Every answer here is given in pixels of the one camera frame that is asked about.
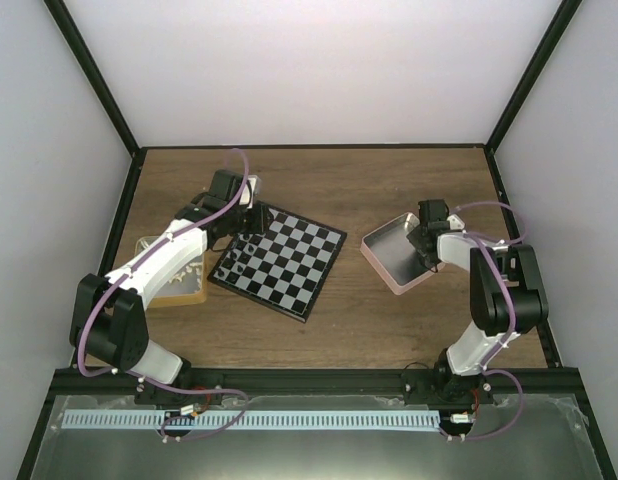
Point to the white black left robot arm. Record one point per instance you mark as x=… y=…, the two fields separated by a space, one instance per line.
x=109 y=317

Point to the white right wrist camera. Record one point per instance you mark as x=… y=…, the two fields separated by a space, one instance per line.
x=455 y=223

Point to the black and white chessboard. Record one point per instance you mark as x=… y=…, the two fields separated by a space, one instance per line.
x=289 y=266

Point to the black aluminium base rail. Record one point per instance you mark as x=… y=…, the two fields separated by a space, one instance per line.
x=415 y=384

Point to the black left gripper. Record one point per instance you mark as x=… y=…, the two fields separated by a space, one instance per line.
x=260 y=225

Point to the light blue slotted cable duct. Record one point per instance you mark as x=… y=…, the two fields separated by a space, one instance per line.
x=427 y=421

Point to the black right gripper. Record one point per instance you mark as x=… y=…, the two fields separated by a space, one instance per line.
x=413 y=238

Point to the white chess pieces in tray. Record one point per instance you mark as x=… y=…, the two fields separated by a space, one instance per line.
x=191 y=273

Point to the pink rimmed metal tray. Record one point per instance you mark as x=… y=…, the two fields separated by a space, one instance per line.
x=393 y=257

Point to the orange rimmed metal tray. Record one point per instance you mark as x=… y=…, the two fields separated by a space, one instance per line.
x=184 y=285

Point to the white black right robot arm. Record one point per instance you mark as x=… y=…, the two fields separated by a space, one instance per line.
x=507 y=297

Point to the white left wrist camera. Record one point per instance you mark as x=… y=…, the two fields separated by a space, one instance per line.
x=250 y=192

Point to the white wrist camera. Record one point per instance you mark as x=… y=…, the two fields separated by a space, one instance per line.
x=250 y=192
x=455 y=223

